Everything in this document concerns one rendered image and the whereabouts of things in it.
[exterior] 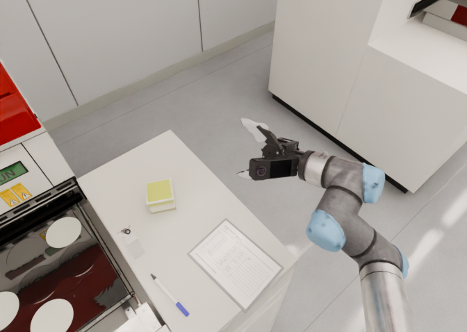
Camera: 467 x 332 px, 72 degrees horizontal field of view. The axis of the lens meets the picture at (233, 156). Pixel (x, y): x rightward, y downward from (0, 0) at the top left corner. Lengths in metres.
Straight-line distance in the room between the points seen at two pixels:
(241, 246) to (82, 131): 2.06
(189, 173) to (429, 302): 1.51
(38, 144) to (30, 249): 0.31
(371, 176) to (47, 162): 0.84
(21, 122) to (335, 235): 0.72
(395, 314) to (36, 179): 0.93
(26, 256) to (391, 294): 0.93
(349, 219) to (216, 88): 2.35
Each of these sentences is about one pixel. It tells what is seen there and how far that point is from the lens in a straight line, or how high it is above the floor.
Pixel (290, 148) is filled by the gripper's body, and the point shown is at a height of 1.20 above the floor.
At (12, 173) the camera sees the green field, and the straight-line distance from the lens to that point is 1.04.
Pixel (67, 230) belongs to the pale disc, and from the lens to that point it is 1.11.
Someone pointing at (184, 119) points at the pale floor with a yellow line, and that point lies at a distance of 2.62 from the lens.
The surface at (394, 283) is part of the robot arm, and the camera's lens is 0.66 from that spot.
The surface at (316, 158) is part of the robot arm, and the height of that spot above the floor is 1.24.
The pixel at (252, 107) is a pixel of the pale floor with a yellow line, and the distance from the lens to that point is 2.70.
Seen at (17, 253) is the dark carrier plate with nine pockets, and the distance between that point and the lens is 1.14.
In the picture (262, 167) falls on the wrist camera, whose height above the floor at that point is 1.23.
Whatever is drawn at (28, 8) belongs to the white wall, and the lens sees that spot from 2.45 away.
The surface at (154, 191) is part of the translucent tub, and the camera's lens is 0.92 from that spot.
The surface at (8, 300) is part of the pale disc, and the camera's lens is 1.08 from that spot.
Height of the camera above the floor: 1.78
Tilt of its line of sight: 50 degrees down
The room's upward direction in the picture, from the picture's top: straight up
